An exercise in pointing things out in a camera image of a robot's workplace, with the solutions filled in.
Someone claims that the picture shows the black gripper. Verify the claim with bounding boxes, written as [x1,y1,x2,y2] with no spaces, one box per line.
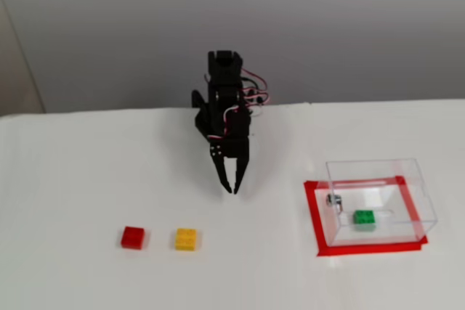
[208,136,251,195]

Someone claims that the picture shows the green lego brick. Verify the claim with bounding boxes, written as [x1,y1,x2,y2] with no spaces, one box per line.
[352,209,377,233]

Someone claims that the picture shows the black robot base with clamp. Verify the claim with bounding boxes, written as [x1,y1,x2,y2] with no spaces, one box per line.
[191,89,210,110]

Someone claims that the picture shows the yellow lego brick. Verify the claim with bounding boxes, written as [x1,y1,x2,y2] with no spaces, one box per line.
[174,227,199,252]

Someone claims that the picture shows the red lego brick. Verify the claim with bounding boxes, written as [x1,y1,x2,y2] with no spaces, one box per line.
[120,226,145,250]

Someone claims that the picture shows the transparent plastic box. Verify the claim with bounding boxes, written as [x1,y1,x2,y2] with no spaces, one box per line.
[324,158,439,248]

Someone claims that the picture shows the silver cylinder lock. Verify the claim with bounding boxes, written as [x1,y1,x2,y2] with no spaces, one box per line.
[325,193,344,213]

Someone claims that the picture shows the red white wrist servo cable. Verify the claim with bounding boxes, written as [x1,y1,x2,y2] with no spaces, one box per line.
[204,105,243,142]

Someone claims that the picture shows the red white shoulder servo cable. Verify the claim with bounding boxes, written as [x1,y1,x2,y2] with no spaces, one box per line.
[240,68,272,108]

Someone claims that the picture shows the red tape frame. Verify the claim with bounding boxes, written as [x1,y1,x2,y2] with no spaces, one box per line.
[302,175,429,258]

